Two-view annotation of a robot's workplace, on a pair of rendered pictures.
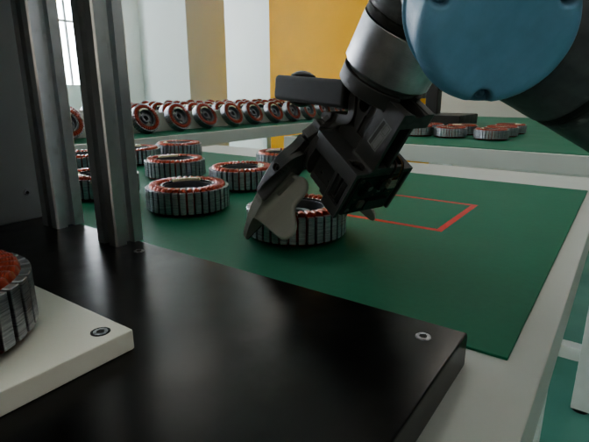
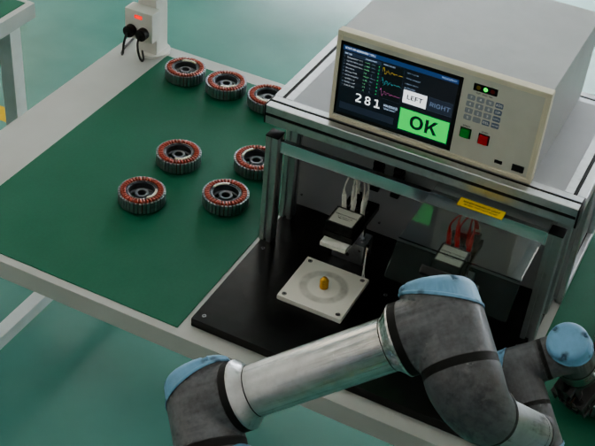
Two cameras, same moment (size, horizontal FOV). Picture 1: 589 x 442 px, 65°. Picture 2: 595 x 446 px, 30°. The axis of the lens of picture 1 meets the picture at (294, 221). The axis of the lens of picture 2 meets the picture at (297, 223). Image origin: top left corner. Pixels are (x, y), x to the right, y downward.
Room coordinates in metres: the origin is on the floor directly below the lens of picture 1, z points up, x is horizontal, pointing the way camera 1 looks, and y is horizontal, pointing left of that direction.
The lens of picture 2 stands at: (-0.43, -1.41, 2.35)
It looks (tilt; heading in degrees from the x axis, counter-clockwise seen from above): 38 degrees down; 78
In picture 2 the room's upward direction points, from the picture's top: 6 degrees clockwise
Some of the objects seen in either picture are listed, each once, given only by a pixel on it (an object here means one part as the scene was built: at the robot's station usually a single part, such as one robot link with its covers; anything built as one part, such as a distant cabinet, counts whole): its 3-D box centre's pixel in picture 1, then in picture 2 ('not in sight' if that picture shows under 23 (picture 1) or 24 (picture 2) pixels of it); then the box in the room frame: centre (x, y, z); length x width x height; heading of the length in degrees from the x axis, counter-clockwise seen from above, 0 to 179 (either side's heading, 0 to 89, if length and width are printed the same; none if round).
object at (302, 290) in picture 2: not in sight; (323, 288); (0.01, 0.33, 0.78); 0.15 x 0.15 x 0.01; 55
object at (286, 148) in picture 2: not in sight; (408, 189); (0.17, 0.34, 1.03); 0.62 x 0.01 x 0.03; 145
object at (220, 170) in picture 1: (242, 175); not in sight; (0.78, 0.09, 0.77); 0.11 x 0.11 x 0.04
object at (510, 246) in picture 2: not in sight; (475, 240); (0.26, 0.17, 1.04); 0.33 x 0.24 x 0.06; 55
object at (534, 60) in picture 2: not in sight; (467, 65); (0.31, 0.52, 1.22); 0.44 x 0.39 x 0.20; 145
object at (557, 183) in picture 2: not in sight; (451, 114); (0.30, 0.52, 1.09); 0.68 x 0.44 x 0.05; 145
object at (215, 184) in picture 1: (188, 195); not in sight; (0.63, 0.15, 0.77); 0.11 x 0.11 x 0.04
